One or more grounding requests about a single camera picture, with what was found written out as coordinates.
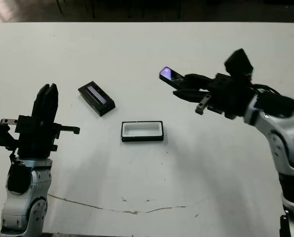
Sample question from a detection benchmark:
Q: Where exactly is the black box base white insert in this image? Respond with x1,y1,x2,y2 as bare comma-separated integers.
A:
121,120,164,143

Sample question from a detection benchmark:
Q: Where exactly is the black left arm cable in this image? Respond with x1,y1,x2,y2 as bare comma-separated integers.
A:
8,148,18,166

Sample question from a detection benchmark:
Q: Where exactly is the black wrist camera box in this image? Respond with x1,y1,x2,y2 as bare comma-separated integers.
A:
224,48,254,77
0,122,21,151

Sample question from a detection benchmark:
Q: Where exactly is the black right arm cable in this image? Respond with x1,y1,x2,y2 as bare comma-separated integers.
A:
252,83,282,96

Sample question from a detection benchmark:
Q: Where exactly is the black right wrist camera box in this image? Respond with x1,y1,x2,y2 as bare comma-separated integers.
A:
224,48,254,77

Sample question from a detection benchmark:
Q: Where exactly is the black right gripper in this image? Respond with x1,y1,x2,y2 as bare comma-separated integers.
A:
173,73,258,119

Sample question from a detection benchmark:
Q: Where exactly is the black printed box lid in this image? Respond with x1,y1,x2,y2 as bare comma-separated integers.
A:
77,80,116,117

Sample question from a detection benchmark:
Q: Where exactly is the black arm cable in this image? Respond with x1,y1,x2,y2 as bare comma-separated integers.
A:
252,83,282,96
8,148,18,166

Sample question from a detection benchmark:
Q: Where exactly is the slim black camera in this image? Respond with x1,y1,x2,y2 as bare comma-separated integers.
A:
159,66,186,88

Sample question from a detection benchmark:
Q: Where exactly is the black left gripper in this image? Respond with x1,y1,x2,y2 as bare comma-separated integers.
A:
0,83,80,158

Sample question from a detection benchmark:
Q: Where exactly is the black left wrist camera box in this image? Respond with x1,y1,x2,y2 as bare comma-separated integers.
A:
0,122,21,151

